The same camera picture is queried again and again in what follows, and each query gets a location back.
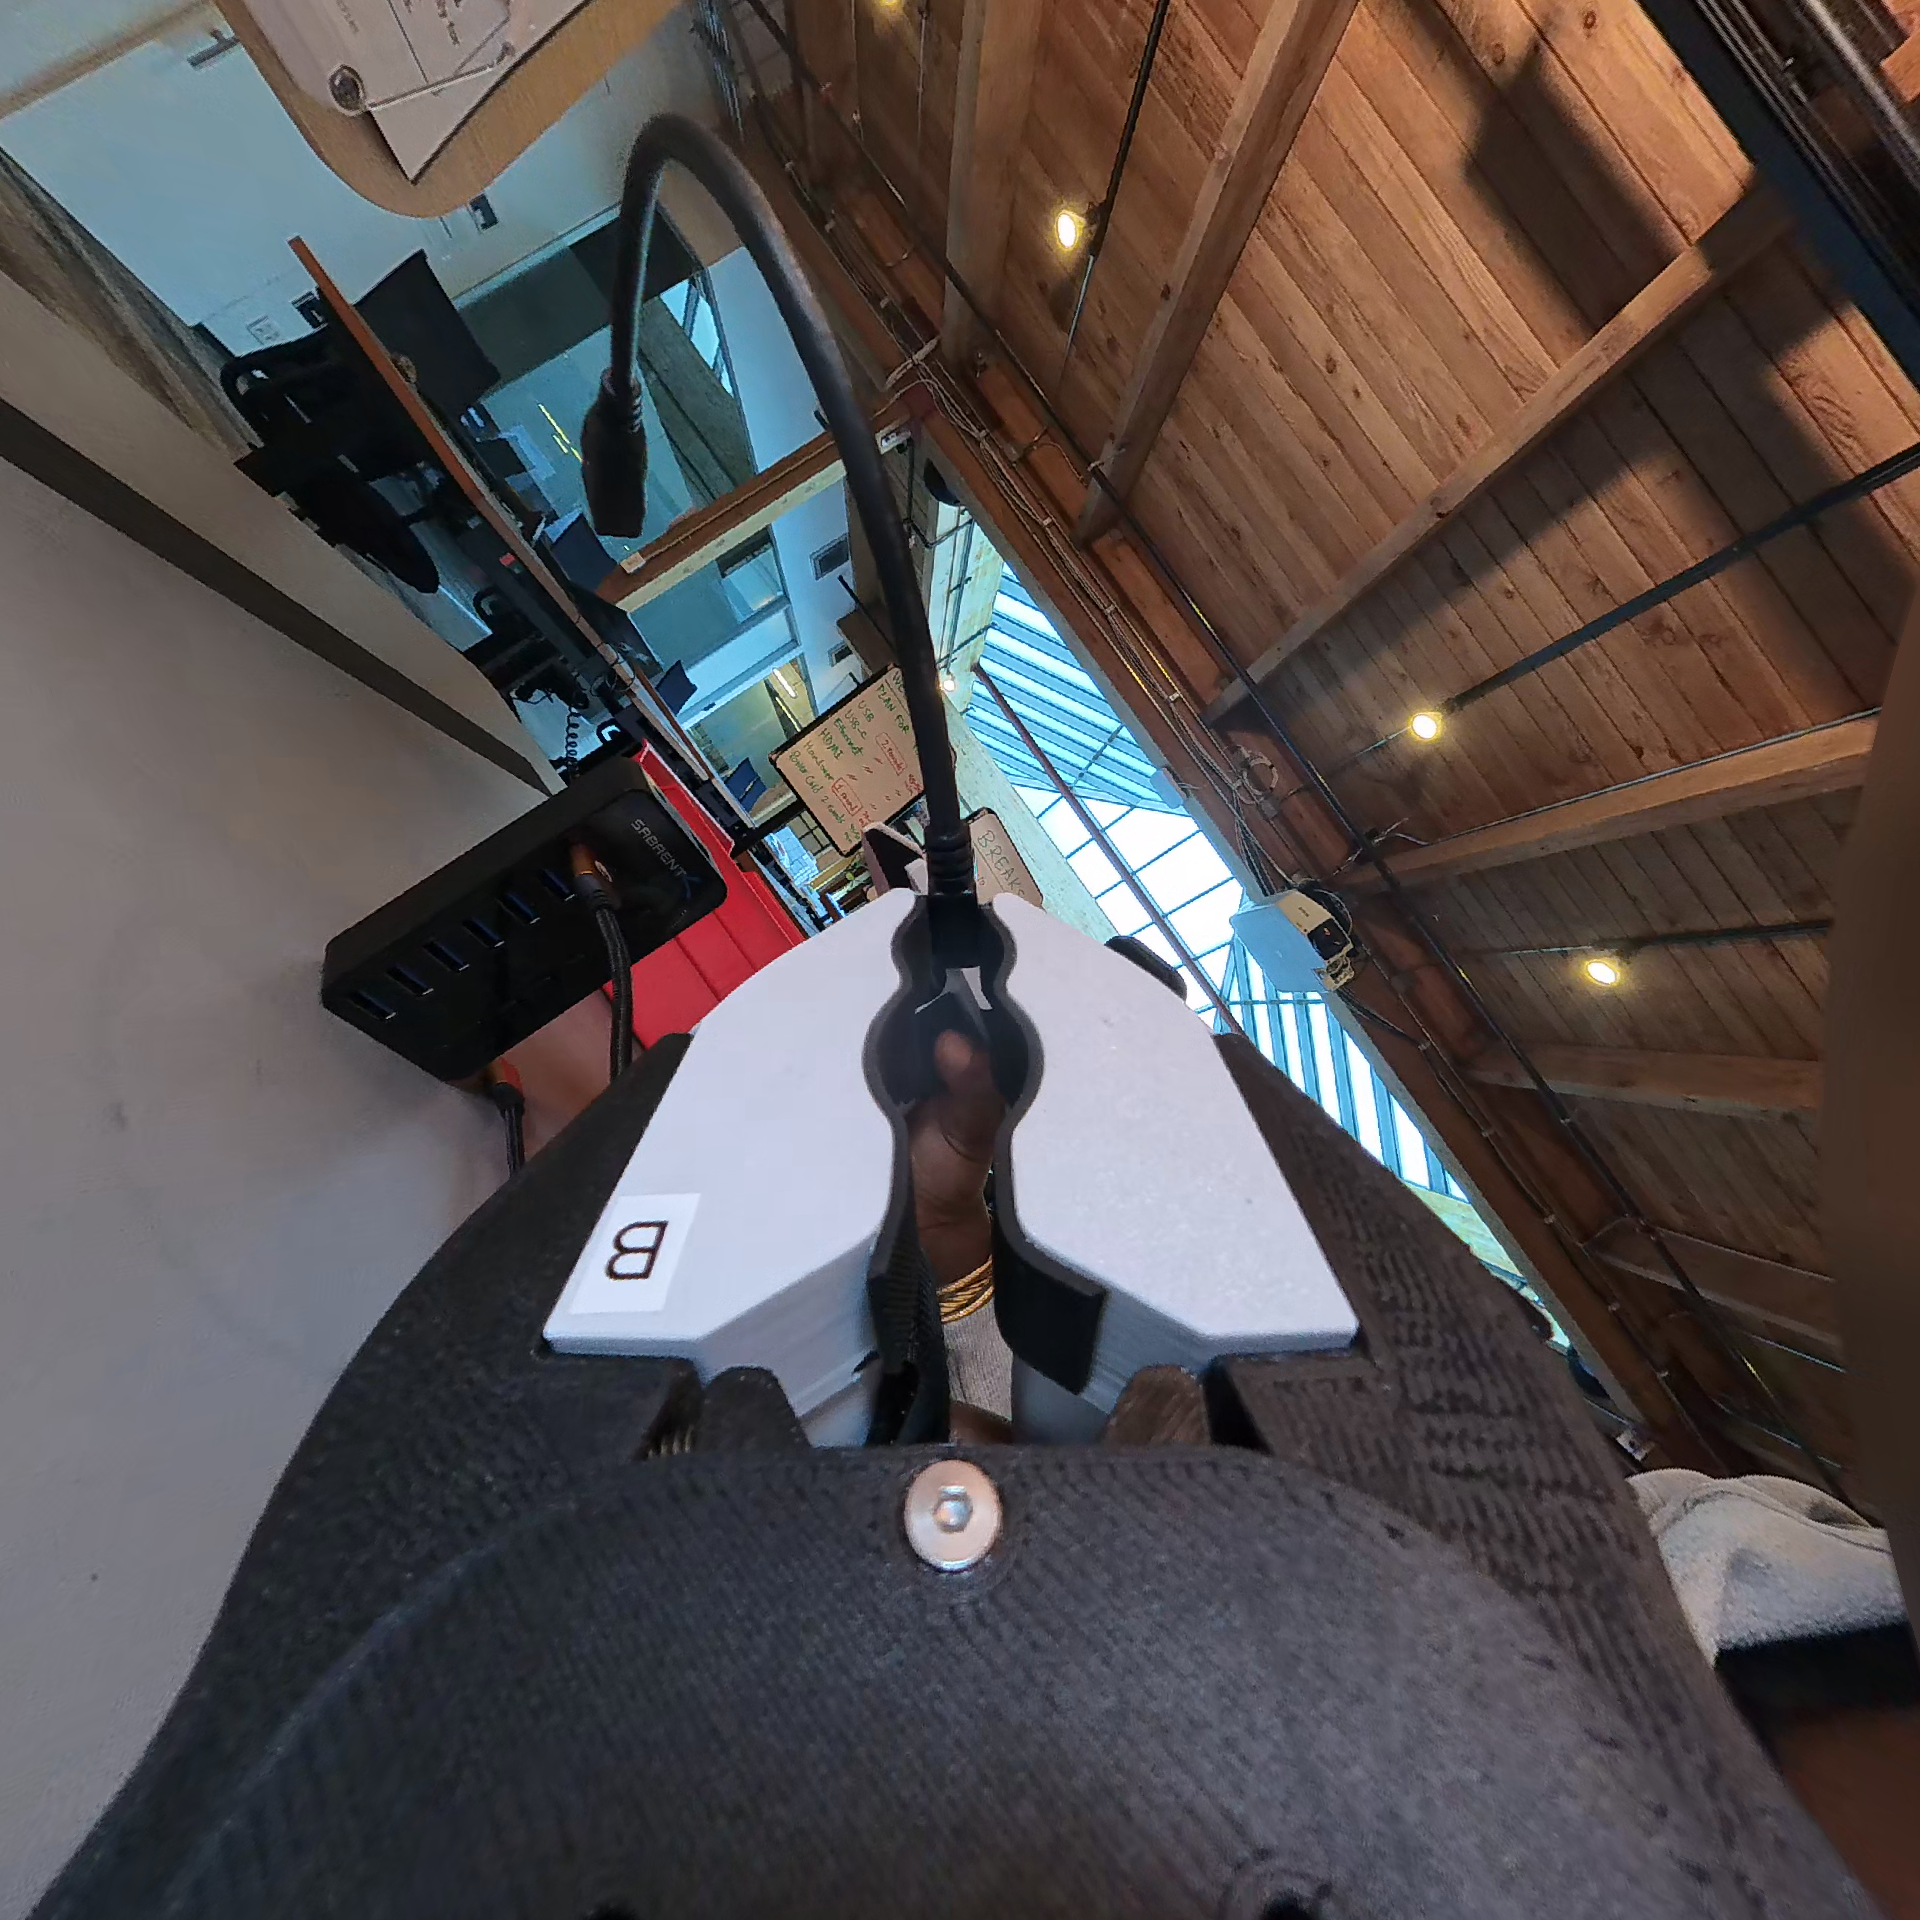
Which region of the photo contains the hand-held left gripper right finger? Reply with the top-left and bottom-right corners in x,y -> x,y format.
960,894 -> 1362,1449

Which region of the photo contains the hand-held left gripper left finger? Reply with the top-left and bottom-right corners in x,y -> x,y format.
541,887 -> 963,1449

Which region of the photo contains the red plastic bin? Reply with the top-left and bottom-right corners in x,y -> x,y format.
504,739 -> 812,1119

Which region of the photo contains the black usb hub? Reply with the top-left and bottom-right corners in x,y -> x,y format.
322,754 -> 730,1080

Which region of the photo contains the black usb cable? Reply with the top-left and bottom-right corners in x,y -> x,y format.
579,114 -> 997,1039

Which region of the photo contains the person's right hand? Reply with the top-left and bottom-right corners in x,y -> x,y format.
903,1031 -> 1001,1276

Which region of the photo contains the white ceiling device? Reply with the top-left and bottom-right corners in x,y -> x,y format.
1230,883 -> 1358,996

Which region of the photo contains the whiteboard with coloured writing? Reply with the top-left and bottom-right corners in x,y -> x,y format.
769,665 -> 927,858

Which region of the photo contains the black office chair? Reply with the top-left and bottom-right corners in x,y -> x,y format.
222,249 -> 504,595

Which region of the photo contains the instruction poster board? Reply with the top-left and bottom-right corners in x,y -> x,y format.
215,0 -> 601,222

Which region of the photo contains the black braided cable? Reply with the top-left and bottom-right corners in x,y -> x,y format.
485,841 -> 644,1175

